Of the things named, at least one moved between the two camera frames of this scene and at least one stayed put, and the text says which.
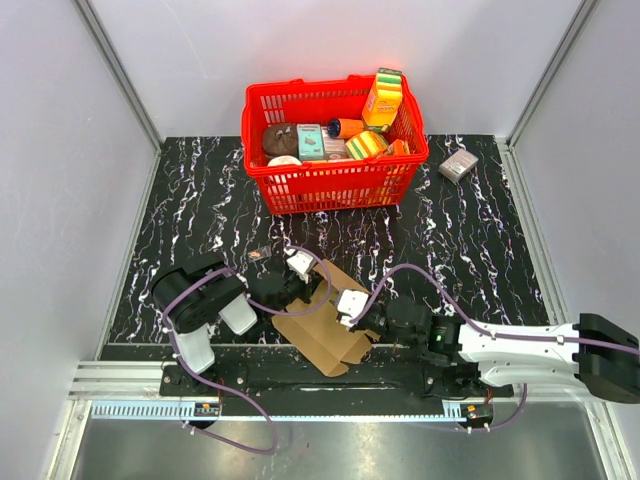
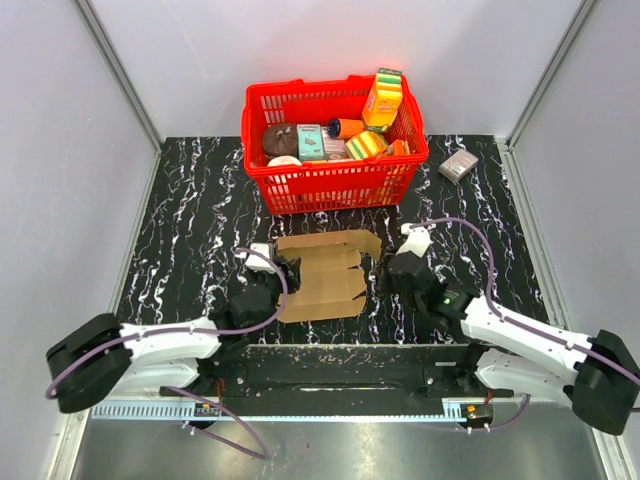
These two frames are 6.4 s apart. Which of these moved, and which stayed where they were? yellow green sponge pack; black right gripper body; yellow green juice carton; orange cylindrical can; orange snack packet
Moved: black right gripper body
Stayed: yellow green juice carton; orange cylindrical can; yellow green sponge pack; orange snack packet
